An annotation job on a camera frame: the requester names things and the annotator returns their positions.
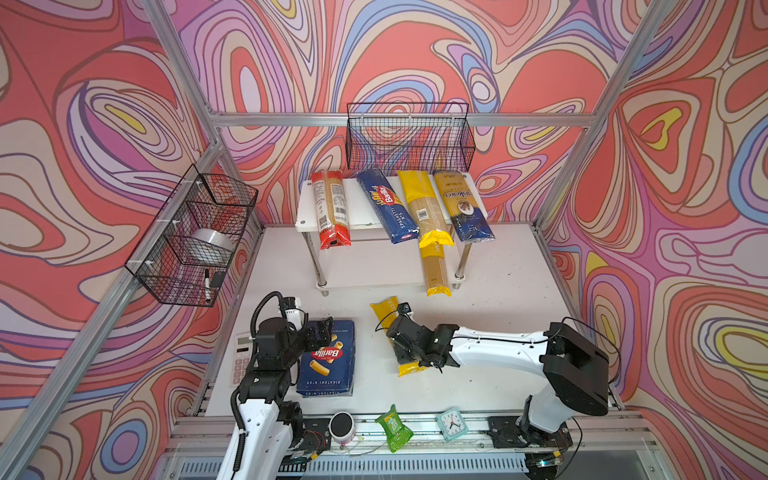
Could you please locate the red spaghetti bag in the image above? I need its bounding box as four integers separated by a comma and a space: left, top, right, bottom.
311, 170, 351, 250

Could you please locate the blue Barilla rigatoni box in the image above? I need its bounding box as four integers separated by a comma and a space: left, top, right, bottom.
296, 319, 356, 397

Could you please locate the short yellow Pastatime bag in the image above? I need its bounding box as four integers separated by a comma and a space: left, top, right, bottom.
370, 296, 426, 377

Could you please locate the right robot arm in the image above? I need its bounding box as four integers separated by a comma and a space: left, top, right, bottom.
377, 303, 609, 448

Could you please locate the white pink calculator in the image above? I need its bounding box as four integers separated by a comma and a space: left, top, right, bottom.
230, 333, 252, 387

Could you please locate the black wire basket back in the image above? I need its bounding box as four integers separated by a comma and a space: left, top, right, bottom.
345, 100, 476, 176

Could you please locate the yellow barcode spaghetti bag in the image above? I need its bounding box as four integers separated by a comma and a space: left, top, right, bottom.
398, 170, 454, 249

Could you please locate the silver tape roll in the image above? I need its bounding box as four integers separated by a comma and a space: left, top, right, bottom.
188, 228, 235, 266

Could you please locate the dark blue yellow spaghetti bag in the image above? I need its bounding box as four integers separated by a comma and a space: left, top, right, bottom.
434, 171, 495, 243

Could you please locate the black marker pen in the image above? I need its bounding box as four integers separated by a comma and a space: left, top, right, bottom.
203, 269, 212, 304

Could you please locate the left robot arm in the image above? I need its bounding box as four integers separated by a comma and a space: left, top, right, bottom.
217, 291, 333, 479

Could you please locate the teal alarm clock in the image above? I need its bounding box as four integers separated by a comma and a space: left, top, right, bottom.
436, 407, 469, 442

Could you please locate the black wire basket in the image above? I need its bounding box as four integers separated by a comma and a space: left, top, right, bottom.
125, 166, 258, 307
345, 100, 476, 176

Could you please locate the black wire basket left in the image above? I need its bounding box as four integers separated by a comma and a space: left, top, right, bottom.
125, 166, 258, 307

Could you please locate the green snack pouch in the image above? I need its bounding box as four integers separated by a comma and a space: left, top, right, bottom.
376, 404, 414, 453

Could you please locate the long yellow Pastatime bag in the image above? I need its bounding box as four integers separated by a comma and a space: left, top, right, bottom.
420, 243, 452, 297

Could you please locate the blue Barilla spaghetti box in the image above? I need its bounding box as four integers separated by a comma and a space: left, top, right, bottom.
357, 168, 420, 244

